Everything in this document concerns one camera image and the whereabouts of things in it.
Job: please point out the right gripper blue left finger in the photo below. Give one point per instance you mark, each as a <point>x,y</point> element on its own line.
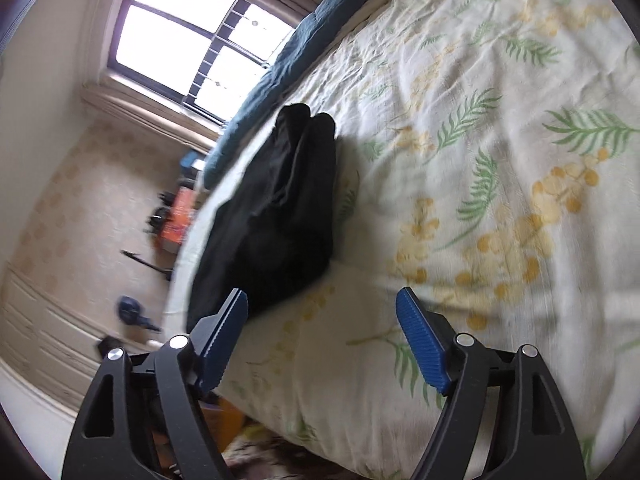
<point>214,338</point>

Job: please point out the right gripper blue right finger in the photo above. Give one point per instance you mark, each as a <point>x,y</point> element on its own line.
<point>429,337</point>

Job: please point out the black pants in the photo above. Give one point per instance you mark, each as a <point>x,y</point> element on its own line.
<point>273,237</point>

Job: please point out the black tripod stick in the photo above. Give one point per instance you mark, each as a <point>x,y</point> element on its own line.
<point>166,273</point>

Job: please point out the orange box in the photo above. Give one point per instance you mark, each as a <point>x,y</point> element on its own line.
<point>173,218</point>

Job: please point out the white drawer cabinet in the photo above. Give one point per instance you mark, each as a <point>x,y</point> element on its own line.
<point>54,311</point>

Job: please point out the blue box by bed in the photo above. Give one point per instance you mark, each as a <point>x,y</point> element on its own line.
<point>192,162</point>

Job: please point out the floral white bed cover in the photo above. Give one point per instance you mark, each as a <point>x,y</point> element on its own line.
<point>487,158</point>

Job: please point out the dark teal quilt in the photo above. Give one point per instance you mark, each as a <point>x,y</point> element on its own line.
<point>308,42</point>

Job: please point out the window with dark frame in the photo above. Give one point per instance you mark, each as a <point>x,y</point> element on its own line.
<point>204,55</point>

